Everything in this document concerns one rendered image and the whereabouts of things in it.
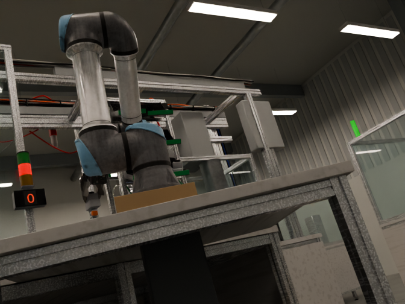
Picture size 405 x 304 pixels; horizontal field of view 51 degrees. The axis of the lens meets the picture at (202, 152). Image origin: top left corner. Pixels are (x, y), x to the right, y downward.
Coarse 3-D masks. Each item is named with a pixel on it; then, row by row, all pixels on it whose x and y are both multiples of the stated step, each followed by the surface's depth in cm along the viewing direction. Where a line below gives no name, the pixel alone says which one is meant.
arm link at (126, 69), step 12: (108, 12) 136; (108, 24) 134; (120, 24) 136; (108, 36) 135; (120, 36) 136; (132, 36) 140; (120, 48) 139; (132, 48) 141; (120, 60) 143; (132, 60) 144; (120, 72) 145; (132, 72) 146; (120, 84) 148; (132, 84) 148; (120, 96) 151; (132, 96) 150; (132, 108) 152; (132, 120) 155; (144, 120) 161; (120, 132) 157
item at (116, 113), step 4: (112, 104) 219; (116, 104) 220; (112, 108) 203; (116, 108) 221; (120, 108) 221; (112, 112) 203; (116, 112) 196; (120, 112) 193; (144, 112) 198; (112, 116) 204; (116, 116) 206; (120, 116) 210
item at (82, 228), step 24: (336, 168) 102; (216, 192) 96; (240, 192) 97; (264, 192) 98; (120, 216) 91; (144, 216) 92; (168, 216) 94; (264, 216) 134; (0, 240) 86; (24, 240) 86; (48, 240) 87; (216, 240) 159; (72, 264) 122; (96, 264) 134
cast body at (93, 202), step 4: (92, 192) 176; (92, 196) 175; (96, 196) 176; (88, 200) 173; (92, 200) 173; (96, 200) 174; (88, 204) 173; (92, 204) 172; (96, 204) 173; (100, 204) 174; (88, 208) 174; (92, 208) 176; (96, 208) 176
